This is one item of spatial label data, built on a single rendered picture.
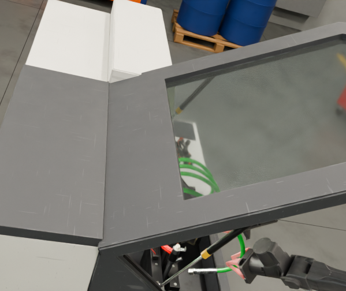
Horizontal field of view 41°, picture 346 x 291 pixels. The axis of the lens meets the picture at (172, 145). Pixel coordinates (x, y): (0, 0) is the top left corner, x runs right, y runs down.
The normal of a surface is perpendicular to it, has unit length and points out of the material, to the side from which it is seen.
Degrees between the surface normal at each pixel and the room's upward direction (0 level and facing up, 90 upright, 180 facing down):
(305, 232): 0
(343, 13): 90
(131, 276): 90
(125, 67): 0
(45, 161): 0
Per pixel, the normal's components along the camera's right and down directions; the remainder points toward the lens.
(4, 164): 0.29, -0.78
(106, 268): 0.09, 0.59
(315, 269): -0.40, -0.74
